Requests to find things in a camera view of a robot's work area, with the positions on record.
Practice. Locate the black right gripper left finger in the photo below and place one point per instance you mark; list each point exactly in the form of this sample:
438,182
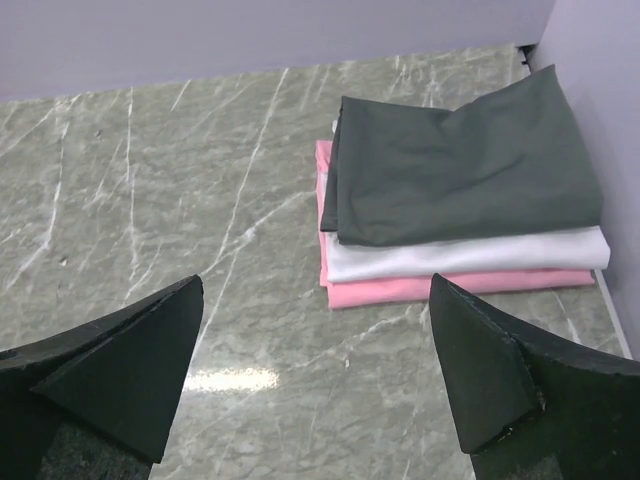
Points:
98,401

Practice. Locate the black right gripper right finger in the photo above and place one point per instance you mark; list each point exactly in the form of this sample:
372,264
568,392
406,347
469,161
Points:
528,404

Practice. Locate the folded pink t-shirt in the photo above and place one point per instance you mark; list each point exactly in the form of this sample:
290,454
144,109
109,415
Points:
390,290

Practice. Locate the folded white t-shirt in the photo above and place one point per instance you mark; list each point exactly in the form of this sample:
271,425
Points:
583,248

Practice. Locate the folded dark grey t-shirt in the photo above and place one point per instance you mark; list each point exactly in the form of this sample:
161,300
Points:
511,162

